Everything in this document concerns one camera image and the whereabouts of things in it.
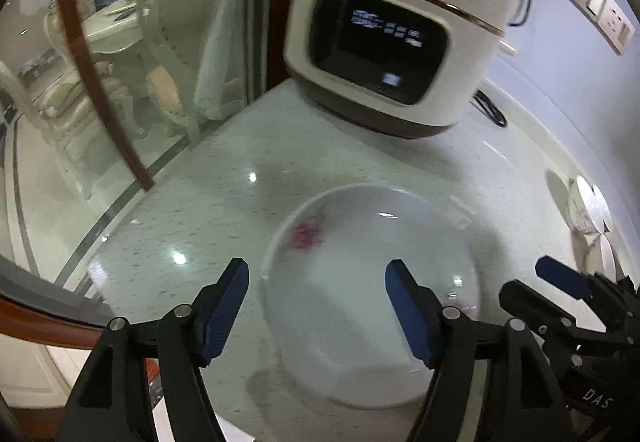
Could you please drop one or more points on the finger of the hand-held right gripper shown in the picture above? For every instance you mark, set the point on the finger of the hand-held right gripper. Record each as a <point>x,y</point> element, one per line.
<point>562,274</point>
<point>530,302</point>

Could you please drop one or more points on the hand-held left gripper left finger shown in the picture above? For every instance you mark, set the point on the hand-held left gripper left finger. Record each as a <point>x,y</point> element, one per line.
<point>222,312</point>

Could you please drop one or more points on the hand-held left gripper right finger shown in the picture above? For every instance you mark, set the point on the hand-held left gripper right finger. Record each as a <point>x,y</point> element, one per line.
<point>410,312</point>

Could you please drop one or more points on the white bowl with grey flower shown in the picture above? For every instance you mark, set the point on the white bowl with grey flower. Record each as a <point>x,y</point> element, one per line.
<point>582,207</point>

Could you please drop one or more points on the large white floral plate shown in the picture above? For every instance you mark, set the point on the large white floral plate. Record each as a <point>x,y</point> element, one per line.
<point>350,272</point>

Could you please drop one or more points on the white ornate dining chair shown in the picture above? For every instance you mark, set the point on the white ornate dining chair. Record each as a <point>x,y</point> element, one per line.
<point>65,97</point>
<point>170,87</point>

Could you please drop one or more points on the wooden framed glass door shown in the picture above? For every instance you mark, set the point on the wooden framed glass door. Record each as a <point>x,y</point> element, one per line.
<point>285,22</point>

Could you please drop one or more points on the white round dining table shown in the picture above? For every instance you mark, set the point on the white round dining table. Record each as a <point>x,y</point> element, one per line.
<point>110,27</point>

